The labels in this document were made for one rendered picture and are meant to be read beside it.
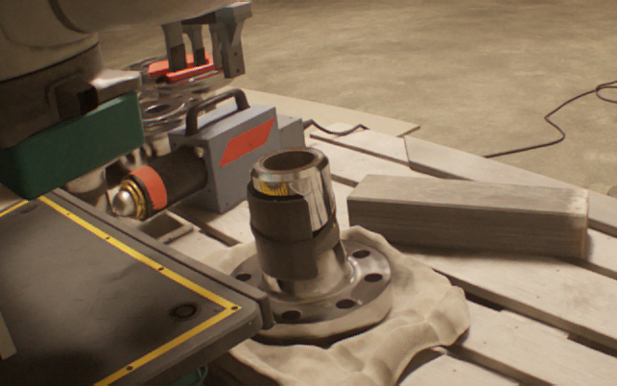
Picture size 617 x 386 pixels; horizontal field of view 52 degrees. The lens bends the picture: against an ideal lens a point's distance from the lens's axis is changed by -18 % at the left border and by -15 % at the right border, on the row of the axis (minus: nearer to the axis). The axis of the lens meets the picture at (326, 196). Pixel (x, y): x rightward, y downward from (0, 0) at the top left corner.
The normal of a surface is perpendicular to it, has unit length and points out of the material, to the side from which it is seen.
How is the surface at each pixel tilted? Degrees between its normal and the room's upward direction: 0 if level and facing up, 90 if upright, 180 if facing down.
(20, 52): 97
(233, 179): 90
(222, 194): 90
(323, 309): 0
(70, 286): 0
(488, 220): 90
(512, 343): 0
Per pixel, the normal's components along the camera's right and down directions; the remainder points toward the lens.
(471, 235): -0.40, 0.43
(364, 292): -0.12, -0.90
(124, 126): 0.72, 0.21
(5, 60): 0.00, 0.51
